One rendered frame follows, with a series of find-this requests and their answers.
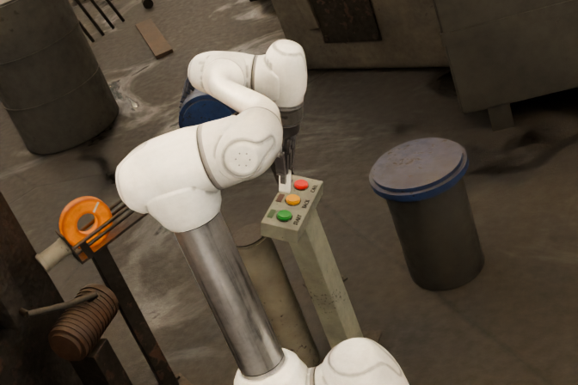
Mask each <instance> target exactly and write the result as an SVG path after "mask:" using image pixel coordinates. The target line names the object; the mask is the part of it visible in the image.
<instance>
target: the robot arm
mask: <svg viewBox="0 0 578 385"><path fill-rule="evenodd" d="M188 80H189V81H190V82H191V84H192V86H193V87H195V88H196V89H198V90H199V91H201V92H203V93H207V94H209V95H211V96H212V97H214V98H216V99H217V100H219V101H221V102H223V103H224V104H225V105H227V106H228V107H231V108H232V109H234V110H235V111H237V112H239V114H238V115H237V116H236V115H231V116H229V117H225V118H222V119H216V120H213V121H209V122H206V123H203V124H200V125H194V126H189V127H183V128H181V129H178V130H175V131H171V132H168V133H165V134H163V135H161V136H158V137H154V138H153V139H150V140H148V141H146V142H144V143H142V144H140V145H139V146H138V147H136V148H135V149H134V150H132V151H131V152H130V153H129V154H128V155H127V156H126V158H124V159H123V160H122V162H121V163H120V164H119V165H118V166H117V168H116V172H115V182H116V187H117V190H118V193H119V195H120V198H121V199H122V201H123V202H124V203H125V204H126V205H127V206H128V207H129V208H130V209H131V210H133V211H136V212H139V213H142V214H145V213H150V214H151V215H152V216H153V217H154V218H155V219H156V220H157V221H158V222H159V223H160V224H161V225H162V226H163V227H164V228H166V229H168V230H170V231H171V232H174V234H175V237H176V240H177V241H178V243H179V245H180V247H181V250H182V252H183V253H184V255H185V257H186V260H187V262H188V264H189V266H190V268H191V270H192V272H193V274H194V277H195V279H196V281H197V283H198V285H199V287H200V289H201V290H202V292H203V294H204V296H205V298H206V300H207V302H208V305H209V307H210V309H211V311H212V313H213V315H214V317H215V319H216V321H217V323H218V326H219V328H220V330H221V332H222V334H223V335H224V338H225V341H226V343H227V345H228V346H229V348H230V350H231V353H232V355H233V357H234V358H235V361H236V363H237V366H238V370H237V373H236V376H235V379H234V385H409V383H408V381H407V379H406V377H405V375H404V374H403V371H402V369H401V368H400V366H399V364H398V363H397V361H396V360H395V358H394V357H392V356H391V354H390V353H389V352H388V351H386V350H385V348H383V346H381V345H380V344H378V343H377V342H375V341H373V340H371V339H367V338H352V339H347V340H344V341H342V342H341V343H339V344H338V345H336V346H335V347H334V348H332V350H331V351H330V352H329V353H328V355H327V356H326V357H325V359H324V360H323V362H322V363H321V364H320V365H318V366H317V367H313V368H309V369H308V368H307V366H306V364H304V363H303V362H302V361H301V360H300V359H299V358H298V356H297V355H296V354H295V353H294V352H293V351H289V350H287V349H285V348H281V346H280V342H279V341H278V339H277V336H276V334H275V332H274V330H273V327H272V325H271V323H270V321H269V319H268V317H267V314H266V311H265V309H264V308H263V306H262V304H261V300H260V298H259V297H258V294H257V292H256V290H255V287H254V285H253V283H252V281H251V279H250V276H249V274H248V272H247V269H246V267H245V265H244V263H243V260H242V258H241V256H240V254H239V252H238V250H237V247H236V244H235V242H234V241H233V239H232V236H231V233H230V231H229V230H228V227H227V225H226V223H225V221H224V218H223V216H222V214H221V211H220V207H221V201H222V198H221V192H220V190H222V189H225V188H227V187H229V186H234V185H236V184H238V183H240V182H243V181H245V180H252V179H254V178H256V177H258V176H260V175H261V174H263V173H264V172H266V171H267V170H268V169H269V167H270V166H271V165H272V164H273V162H275V168H276V175H278V176H279V191H280V192H283V193H290V191H291V173H292V170H294V167H293V166H292V163H294V153H295V144H296V136H297V134H298V133H299V131H300V120H301V119H302V118H303V113H304V94H305V91H306V87H307V66H306V59H305V55H304V50H303V48H302V46H301V45H300V44H298V43H297V42H294V41H292V40H277V41H275V42H274V43H273V44H272V45H271V46H270V47H269V48H268V50H267V52H266V54H265V55H251V54H247V53H243V52H222V51H212V52H203V53H201V54H198V55H196V56H195V57H194V58H193V59H192V60H191V62H190V64H189V66H188ZM290 169H291V170H290Z"/></svg>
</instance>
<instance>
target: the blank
mask: <svg viewBox="0 0 578 385"><path fill-rule="evenodd" d="M87 213H91V214H93V215H94V217H95V223H94V225H93V226H92V228H91V229H89V230H86V231H80V230H78V228H77V221H78V219H79V218H80V217H81V216H82V215H84V214H87ZM111 217H112V213H111V211H110V209H109V208H108V206H107V205H106V204H105V203H103V202H102V201H101V200H99V199H98V198H95V197H91V196H83V197H80V198H77V199H74V200H72V201H71V202H70V203H69V204H68V205H67V206H66V207H65V208H64V209H63V211H62V213H61V215H60V218H59V230H60V233H61V234H62V235H63V236H64V237H65V238H66V240H67V241H68V242H69V243H70V244H71V245H72V246H74V245H76V244H77V243H78V242H80V241H81V240H82V239H83V238H84V237H86V236H87V235H88V234H90V233H91V232H92V231H94V230H95V229H97V228H98V227H99V226H101V225H102V224H103V223H105V222H106V221H107V220H108V219H109V218H111ZM112 223H113V222H111V223H110V224H109V225H108V226H106V227H105V228H104V229H102V230H101V231H99V232H98V233H97V234H95V235H94V236H92V237H91V238H90V239H88V240H87V241H86V242H87V243H88V242H89V241H91V240H92V239H94V238H95V237H96V236H98V235H99V234H100V233H101V232H102V231H103V230H105V229H106V228H108V227H109V226H110V225H112ZM109 232H110V231H109ZM109 232H108V233H106V234H105V235H104V236H103V237H102V238H100V239H99V240H98V241H96V242H95V243H94V244H92V245H91V246H90V247H91V248H92V247H94V246H96V245H98V244H100V243H101V242H102V241H104V240H105V239H106V237H107V236H108V234H109Z"/></svg>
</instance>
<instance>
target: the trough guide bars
mask: <svg viewBox="0 0 578 385"><path fill-rule="evenodd" d="M121 202H123V201H122V199H119V200H117V201H116V202H115V203H113V204H112V205H110V206H109V207H108V208H109V209H110V210H112V209H113V208H114V207H116V206H117V205H119V204H120V203H121ZM129 209H130V208H129V207H128V206H127V205H126V204H125V203H124V204H123V205H121V206H120V207H118V208H117V209H116V210H114V211H113V212H111V213H112V217H111V218H109V219H108V220H107V221H106V222H105V223H103V224H102V225H101V226H99V227H98V228H97V229H95V230H94V231H92V232H91V233H90V234H88V235H87V236H86V237H84V238H83V239H82V240H81V241H80V242H78V243H77V244H76V245H74V246H72V248H73V249H74V250H76V249H77V248H78V250H77V251H76V253H77V255H79V254H80V253H81V252H84V253H85V254H86V256H87V257H88V258H89V260H90V259H91V258H92V257H94V256H95V254H94V252H93V251H92V249H91V248H90V246H91V245H92V244H94V243H95V242H96V241H98V240H99V239H100V238H102V237H103V236H104V235H105V234H106V233H108V232H109V231H110V230H112V229H113V228H114V227H116V226H117V225H118V224H120V223H121V222H123V221H124V220H125V219H127V218H128V217H129V216H131V215H132V214H133V213H134V212H135V211H133V210H130V211H128V212H127V214H125V215H124V216H123V217H121V218H120V219H119V220H117V221H116V222H115V223H113V224H112V225H110V226H109V227H108V228H106V229H105V230H103V231H102V232H101V233H100V234H99V235H98V236H96V237H95V238H94V239H92V240H91V241H89V242H88V243H87V242H86V241H87V240H88V239H90V238H91V237H92V236H94V235H95V234H97V233H98V232H99V231H101V230H102V229H104V228H105V227H106V226H108V225H109V224H110V223H111V222H112V221H113V220H115V219H116V218H117V217H119V216H120V215H122V214H123V213H124V212H126V211H127V210H129ZM93 223H95V219H94V218H93V219H92V220H91V221H89V222H88V223H87V224H85V225H84V226H83V227H82V228H81V229H79V230H80V231H85V230H86V229H87V228H88V227H89V226H91V225H92V224H93ZM79 247H80V248H79Z"/></svg>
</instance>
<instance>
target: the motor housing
mask: <svg viewBox="0 0 578 385"><path fill-rule="evenodd" d="M94 290H98V291H99V292H100V295H99V296H98V297H97V298H96V299H95V300H94V301H92V302H82V303H80V304H78V305H76V306H73V307H70V308H68V309H66V310H65V311H64V313H63V314H62V315H61V316H60V317H59V318H58V320H57V321H56V323H55V324H54V325H53V327H52V328H51V330H50V333H49V334H48V341H49V344H50V346H51V348H52V350H53V351H54V352H55V353H56V354H57V355H58V356H60V357H61V358H63V359H65V360H69V361H70V362H71V365H72V366H73V368H74V370H75V371H76V373H77V374H78V376H79V378H80V379H81V381H82V383H83V385H132V382H131V380H130V379H129V377H128V375H127V373H126V372H125V370H124V368H123V366H122V364H121V363H120V360H119V359H118V358H117V356H116V354H115V352H114V350H113V348H112V346H111V345H110V343H109V342H108V339H100V337H101V336H102V335H103V333H104V332H105V330H106V329H107V327H108V326H109V324H110V323H111V321H112V320H113V318H114V317H115V316H116V314H117V312H118V309H119V301H118V299H117V297H116V295H115V294H114V293H113V292H112V291H111V290H110V289H109V288H108V287H106V286H104V285H102V284H87V285H85V286H84V287H83V288H82V289H81V290H80V291H79V292H78V293H77V295H76V296H75V297H74V298H76V297H79V296H82V295H85V294H87V293H90V292H92V291H94Z"/></svg>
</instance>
